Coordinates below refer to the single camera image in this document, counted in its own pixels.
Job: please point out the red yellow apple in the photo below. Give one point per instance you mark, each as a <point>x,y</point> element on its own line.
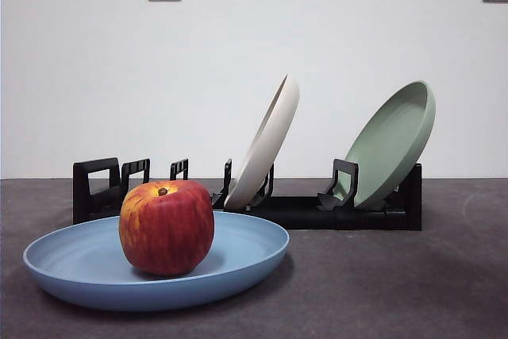
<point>166,232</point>

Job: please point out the blue plate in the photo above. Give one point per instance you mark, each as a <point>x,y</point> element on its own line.
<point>91,275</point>

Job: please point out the beige plate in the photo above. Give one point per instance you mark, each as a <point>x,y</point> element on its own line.
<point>270,140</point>

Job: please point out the black plate rack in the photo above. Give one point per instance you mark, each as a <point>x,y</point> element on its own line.
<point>357,220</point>

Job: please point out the green plate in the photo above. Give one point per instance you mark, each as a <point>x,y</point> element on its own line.
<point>391,144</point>

